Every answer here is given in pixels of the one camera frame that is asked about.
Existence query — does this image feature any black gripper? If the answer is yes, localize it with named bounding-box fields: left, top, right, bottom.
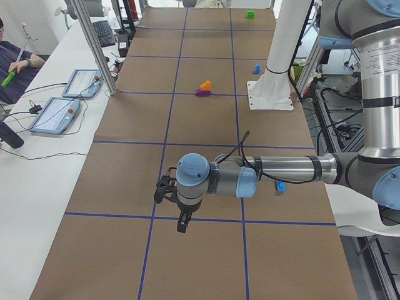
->
left=177, top=201, right=202, bottom=233

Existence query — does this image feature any purple trapezoid block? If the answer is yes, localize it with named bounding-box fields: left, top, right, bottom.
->
left=195, top=89, right=211, bottom=97

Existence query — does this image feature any orange trapezoid block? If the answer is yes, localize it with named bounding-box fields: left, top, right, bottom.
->
left=200, top=80, right=211, bottom=91

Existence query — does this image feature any seated person's hand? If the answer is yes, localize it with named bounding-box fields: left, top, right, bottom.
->
left=8, top=60, right=30, bottom=73

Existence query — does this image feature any long blue block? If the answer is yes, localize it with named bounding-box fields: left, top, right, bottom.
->
left=275, top=181, right=286, bottom=193

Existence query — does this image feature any near teach pendant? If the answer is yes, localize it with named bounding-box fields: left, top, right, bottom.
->
left=29, top=97, right=81, bottom=134

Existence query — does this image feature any teach pendant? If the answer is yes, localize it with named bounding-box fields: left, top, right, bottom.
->
left=29, top=97, right=81, bottom=134
left=62, top=69, right=102, bottom=98

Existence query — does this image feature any small blue block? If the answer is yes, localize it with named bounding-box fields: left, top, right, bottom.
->
left=253, top=64, right=261, bottom=74

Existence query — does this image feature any far teach pendant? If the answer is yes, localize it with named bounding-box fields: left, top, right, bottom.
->
left=62, top=69, right=102, bottom=98

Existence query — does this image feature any black keyboard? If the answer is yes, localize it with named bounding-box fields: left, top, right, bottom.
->
left=92, top=20, right=115, bottom=48

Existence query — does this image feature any green handheld block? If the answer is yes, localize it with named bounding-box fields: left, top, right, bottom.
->
left=1, top=71, right=16, bottom=88

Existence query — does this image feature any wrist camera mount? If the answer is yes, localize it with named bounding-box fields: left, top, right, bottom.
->
left=154, top=167, right=178, bottom=204

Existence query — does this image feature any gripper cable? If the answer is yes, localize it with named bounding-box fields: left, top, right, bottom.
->
left=215, top=130, right=313, bottom=184

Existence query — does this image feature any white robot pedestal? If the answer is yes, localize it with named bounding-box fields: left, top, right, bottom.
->
left=247, top=0, right=313, bottom=111

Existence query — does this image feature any aluminium frame post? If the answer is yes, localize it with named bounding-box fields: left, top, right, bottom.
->
left=71, top=0, right=117, bottom=96

